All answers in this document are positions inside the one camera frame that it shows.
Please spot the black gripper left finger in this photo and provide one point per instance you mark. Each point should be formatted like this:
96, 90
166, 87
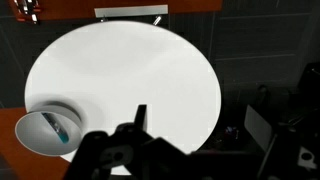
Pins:
140, 119

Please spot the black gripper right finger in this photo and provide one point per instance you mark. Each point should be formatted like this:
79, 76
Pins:
259, 129

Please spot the teal and black marker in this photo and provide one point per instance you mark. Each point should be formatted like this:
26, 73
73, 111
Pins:
60, 131

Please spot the round white table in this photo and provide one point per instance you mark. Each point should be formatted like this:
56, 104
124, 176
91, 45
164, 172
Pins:
104, 71

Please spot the white bowl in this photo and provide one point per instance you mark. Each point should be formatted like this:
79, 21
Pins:
36, 134

